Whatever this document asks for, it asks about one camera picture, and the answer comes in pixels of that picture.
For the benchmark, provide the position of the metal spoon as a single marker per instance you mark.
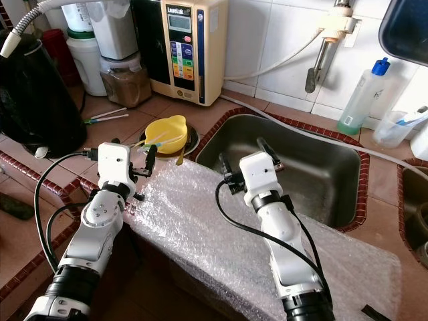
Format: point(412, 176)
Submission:
point(180, 158)

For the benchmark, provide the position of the yellow plastic bowl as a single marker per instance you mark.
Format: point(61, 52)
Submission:
point(168, 128)

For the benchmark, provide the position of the stainless steel bowl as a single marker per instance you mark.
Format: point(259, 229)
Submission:
point(192, 137)

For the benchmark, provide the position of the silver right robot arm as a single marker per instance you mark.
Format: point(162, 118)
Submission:
point(281, 234)

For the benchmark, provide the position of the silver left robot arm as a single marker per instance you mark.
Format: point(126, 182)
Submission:
point(100, 227)

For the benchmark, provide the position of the stainless steel sink basin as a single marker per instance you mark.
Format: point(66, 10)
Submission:
point(416, 214)
point(307, 174)

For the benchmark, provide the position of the clear bubble wrap sheet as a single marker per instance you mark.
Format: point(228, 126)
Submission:
point(207, 234)

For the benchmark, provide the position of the white stick green tip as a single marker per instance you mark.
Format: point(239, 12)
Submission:
point(105, 120)
point(105, 114)

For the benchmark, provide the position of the clear jar brown powder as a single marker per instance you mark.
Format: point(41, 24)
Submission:
point(126, 87)

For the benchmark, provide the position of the clear soap bottle blue cap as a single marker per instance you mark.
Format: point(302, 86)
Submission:
point(364, 100)

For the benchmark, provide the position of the white jar green lid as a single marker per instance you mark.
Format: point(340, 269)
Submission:
point(85, 67)

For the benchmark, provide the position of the beige water ionizer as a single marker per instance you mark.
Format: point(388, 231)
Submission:
point(190, 53)

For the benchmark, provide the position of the black kettle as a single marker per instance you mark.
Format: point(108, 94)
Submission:
point(40, 100)

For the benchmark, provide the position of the clear plastic cup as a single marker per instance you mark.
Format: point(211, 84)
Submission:
point(391, 130)

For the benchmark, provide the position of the dark green cucumber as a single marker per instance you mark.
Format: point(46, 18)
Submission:
point(15, 207)

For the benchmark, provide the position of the beige tap diverter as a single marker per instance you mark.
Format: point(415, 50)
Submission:
point(338, 25)

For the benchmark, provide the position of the red container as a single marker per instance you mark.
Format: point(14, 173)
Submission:
point(57, 50)

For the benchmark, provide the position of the white labelled bottle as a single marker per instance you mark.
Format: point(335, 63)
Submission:
point(78, 15)

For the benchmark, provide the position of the dark hanging pan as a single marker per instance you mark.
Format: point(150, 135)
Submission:
point(404, 30)

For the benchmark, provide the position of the black tape strip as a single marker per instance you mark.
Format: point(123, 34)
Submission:
point(376, 312)

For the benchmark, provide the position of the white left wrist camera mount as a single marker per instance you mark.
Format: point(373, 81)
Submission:
point(115, 167)

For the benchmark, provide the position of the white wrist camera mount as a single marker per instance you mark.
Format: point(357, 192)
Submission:
point(115, 167)
point(259, 175)

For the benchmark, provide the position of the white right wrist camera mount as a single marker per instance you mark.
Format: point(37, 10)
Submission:
point(259, 175)

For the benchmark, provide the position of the chrome wall tap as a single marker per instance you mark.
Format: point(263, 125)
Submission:
point(319, 67)

